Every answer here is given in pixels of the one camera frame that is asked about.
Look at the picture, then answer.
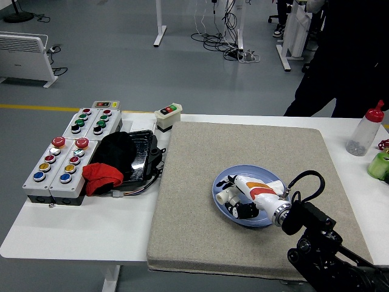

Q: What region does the person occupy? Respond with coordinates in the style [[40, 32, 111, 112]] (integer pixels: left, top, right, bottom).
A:
[[272, 0, 295, 39], [283, 0, 389, 119]]

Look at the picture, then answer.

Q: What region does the clear squeeze bottle red cap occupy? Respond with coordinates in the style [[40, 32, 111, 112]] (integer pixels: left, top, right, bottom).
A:
[[345, 100, 385, 157]]

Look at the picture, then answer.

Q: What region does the black cloth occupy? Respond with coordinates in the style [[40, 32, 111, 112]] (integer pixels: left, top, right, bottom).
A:
[[91, 131, 138, 183]]

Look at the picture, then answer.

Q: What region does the white panel heater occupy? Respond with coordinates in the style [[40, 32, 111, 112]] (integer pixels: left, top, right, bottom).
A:
[[0, 32, 59, 89]]

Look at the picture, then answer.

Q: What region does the small grey switch box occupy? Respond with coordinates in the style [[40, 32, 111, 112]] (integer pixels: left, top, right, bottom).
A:
[[91, 100, 121, 111]]

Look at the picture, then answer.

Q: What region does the black round stand base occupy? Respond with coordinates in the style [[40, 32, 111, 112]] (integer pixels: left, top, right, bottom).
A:
[[2, 0, 35, 24]]

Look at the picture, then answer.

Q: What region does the white table leg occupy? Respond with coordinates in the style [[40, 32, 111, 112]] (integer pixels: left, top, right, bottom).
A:
[[102, 265, 122, 292]]

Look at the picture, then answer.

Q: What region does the white desk frame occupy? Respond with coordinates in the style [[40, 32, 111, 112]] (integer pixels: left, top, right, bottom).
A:
[[275, 0, 314, 72]]

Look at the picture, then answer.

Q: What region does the white desk leg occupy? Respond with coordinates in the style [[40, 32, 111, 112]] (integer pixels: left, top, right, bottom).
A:
[[224, 0, 245, 51], [153, 0, 168, 47]]

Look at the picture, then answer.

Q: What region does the four-button control box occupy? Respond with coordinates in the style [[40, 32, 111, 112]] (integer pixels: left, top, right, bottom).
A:
[[87, 108, 123, 141], [62, 108, 102, 141]]

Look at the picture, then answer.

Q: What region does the black floor cable bundle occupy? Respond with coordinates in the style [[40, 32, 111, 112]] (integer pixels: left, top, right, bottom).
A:
[[191, 0, 244, 61]]

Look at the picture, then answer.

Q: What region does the wire bundle with white connector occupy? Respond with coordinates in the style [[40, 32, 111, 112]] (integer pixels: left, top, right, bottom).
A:
[[112, 178, 159, 199]]

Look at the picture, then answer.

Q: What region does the black heater power cable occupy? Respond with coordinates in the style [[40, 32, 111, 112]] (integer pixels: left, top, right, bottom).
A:
[[47, 44, 69, 77]]

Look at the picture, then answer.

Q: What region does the white pipe fitting assembly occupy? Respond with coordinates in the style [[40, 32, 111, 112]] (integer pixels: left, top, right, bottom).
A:
[[215, 186, 243, 214]]

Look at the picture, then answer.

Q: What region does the grey-brown mat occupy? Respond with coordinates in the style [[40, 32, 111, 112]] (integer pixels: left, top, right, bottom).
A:
[[146, 121, 374, 282]]

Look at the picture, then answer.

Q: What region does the green plastic part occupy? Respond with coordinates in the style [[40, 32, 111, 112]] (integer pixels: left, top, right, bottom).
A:
[[367, 148, 389, 184]]

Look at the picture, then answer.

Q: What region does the blue plate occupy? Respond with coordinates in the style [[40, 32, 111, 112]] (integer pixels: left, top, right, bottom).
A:
[[212, 164, 289, 229]]

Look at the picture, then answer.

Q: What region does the white red-green switch box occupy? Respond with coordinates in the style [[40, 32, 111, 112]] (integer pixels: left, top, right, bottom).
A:
[[154, 102, 183, 133]]

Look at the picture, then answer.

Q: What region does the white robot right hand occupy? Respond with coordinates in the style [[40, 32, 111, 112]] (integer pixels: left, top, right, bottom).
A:
[[217, 174, 288, 220]]

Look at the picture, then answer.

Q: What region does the red cloth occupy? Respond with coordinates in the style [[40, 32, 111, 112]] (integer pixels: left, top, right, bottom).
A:
[[82, 163, 125, 197]]

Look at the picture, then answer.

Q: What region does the black plastic tray device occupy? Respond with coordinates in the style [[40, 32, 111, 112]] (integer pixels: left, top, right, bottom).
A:
[[122, 130, 167, 185]]

